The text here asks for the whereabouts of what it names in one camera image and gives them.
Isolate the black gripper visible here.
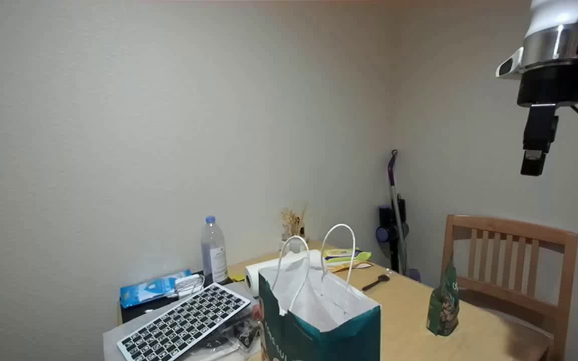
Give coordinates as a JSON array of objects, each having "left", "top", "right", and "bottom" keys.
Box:
[{"left": 517, "top": 64, "right": 578, "bottom": 177}]

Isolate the green snack bag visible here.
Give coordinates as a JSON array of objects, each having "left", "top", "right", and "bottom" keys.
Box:
[{"left": 425, "top": 264, "right": 460, "bottom": 337}]

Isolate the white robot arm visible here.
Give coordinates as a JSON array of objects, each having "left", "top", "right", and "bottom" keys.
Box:
[{"left": 495, "top": 0, "right": 578, "bottom": 177}]

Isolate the teal paper carry bag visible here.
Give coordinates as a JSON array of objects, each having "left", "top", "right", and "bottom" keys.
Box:
[{"left": 258, "top": 235, "right": 380, "bottom": 361}]

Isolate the wooden chair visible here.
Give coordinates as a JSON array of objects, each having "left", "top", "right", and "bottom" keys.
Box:
[{"left": 442, "top": 215, "right": 578, "bottom": 361}]

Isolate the purple stick vacuum cleaner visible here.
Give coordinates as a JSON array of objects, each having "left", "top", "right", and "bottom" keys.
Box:
[{"left": 375, "top": 150, "right": 418, "bottom": 281}]

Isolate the black small tool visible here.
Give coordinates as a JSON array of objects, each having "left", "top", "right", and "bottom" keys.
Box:
[{"left": 360, "top": 275, "right": 391, "bottom": 290}]

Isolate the yellow green packet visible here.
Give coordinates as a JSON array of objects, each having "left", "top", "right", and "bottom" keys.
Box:
[{"left": 323, "top": 248, "right": 370, "bottom": 264}]

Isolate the clear plastic water bottle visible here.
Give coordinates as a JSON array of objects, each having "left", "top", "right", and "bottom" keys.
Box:
[{"left": 200, "top": 216, "right": 227, "bottom": 283}]

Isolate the black white checkered board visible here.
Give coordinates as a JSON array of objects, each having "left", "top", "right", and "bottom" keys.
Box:
[{"left": 116, "top": 283, "right": 250, "bottom": 361}]

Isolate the blue tissue box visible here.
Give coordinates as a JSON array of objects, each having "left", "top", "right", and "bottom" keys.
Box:
[{"left": 118, "top": 270, "right": 203, "bottom": 320}]

